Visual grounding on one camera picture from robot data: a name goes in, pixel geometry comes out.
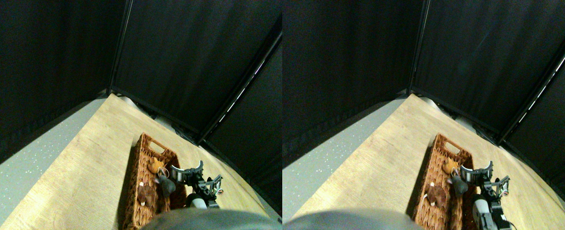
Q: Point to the black bracket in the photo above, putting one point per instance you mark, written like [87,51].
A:
[215,183]

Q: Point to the black curtain stand foot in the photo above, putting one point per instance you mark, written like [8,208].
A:
[487,134]
[186,134]

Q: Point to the brown wicker basket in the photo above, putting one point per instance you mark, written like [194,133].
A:
[433,167]
[141,167]

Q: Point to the black curtain stand pole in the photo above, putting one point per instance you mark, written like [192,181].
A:
[121,48]
[419,48]
[244,81]
[547,76]

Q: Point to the orange plush toy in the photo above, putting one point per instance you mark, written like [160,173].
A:
[155,166]
[450,166]

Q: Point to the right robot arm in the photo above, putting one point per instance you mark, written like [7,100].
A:
[196,201]
[483,211]

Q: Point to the grey plush toy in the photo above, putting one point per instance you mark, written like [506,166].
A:
[459,187]
[166,187]

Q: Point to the brown plush toy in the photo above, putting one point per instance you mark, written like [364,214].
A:
[146,195]
[436,195]

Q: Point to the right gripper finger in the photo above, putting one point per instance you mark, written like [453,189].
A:
[486,172]
[468,175]
[177,175]
[195,171]

